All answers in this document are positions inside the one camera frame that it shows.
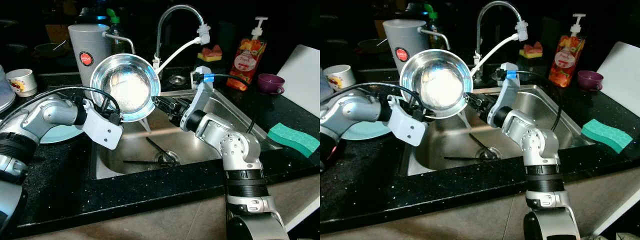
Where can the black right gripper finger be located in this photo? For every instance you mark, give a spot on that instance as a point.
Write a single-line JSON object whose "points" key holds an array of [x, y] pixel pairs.
{"points": [[467, 98], [156, 101]]}

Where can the stainless steel bowl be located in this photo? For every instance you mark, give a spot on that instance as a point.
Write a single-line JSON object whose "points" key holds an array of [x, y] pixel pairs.
{"points": [[437, 85], [127, 90]]}

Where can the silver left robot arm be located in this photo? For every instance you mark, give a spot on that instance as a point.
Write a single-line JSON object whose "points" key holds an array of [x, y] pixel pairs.
{"points": [[35, 120], [350, 110]]}

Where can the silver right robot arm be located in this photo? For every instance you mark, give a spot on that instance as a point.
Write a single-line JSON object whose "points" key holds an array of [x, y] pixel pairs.
{"points": [[542, 150], [235, 150]]}

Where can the stainless steel sink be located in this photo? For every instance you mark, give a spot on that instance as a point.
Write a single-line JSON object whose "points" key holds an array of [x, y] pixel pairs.
{"points": [[445, 145], [130, 150]]}

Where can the dark utensil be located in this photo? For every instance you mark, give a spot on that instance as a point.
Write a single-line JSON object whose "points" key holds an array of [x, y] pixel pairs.
{"points": [[480, 142], [159, 147], [142, 162], [462, 158]]}

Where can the metal sink drain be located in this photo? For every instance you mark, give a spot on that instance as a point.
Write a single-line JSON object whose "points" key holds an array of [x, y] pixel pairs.
{"points": [[487, 153], [167, 158]]}

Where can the teal plate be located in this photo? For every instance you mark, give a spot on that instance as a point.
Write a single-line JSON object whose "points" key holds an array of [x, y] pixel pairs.
{"points": [[60, 135], [365, 131]]}

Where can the red and yellow sponge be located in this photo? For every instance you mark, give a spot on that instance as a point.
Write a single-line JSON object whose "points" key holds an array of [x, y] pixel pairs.
{"points": [[531, 50], [210, 53]]}

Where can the grey water filter canister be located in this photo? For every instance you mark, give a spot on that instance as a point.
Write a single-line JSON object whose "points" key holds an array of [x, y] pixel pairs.
{"points": [[402, 37], [87, 50]]}

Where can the green-capped oil bottle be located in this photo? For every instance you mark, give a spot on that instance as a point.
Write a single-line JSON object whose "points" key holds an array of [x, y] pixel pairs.
{"points": [[119, 37], [436, 30]]}

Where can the dark bowl with utensil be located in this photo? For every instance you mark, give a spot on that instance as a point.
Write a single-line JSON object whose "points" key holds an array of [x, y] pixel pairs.
{"points": [[372, 46], [50, 50]]}

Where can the white printed cup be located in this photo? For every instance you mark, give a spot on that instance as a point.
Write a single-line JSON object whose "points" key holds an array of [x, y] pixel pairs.
{"points": [[22, 82], [340, 77]]}

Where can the orange soap pump bottle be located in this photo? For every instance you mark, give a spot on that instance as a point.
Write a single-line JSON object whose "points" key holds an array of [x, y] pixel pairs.
{"points": [[247, 57], [567, 55]]}

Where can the chrome gooseneck faucet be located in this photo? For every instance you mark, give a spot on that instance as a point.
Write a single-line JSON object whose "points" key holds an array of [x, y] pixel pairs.
{"points": [[172, 10], [492, 6]]}

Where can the purple cup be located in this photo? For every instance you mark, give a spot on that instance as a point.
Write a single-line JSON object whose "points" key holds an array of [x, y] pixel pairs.
{"points": [[270, 84], [590, 80]]}

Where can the white cutting board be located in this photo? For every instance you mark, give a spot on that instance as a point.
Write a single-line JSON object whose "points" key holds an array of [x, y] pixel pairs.
{"points": [[302, 75], [622, 67]]}

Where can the green sponge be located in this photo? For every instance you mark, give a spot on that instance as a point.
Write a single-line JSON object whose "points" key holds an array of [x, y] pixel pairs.
{"points": [[606, 135], [295, 139]]}

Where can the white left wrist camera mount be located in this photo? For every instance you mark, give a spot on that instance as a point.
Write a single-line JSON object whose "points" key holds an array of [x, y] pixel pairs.
{"points": [[102, 132], [407, 129]]}

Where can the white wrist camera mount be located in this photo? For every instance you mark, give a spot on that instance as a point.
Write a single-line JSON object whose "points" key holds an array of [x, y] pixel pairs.
{"points": [[407, 129], [102, 132], [509, 92], [200, 97]]}

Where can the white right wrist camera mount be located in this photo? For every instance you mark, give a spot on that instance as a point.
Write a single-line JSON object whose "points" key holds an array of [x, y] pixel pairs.
{"points": [[509, 92], [200, 97]]}

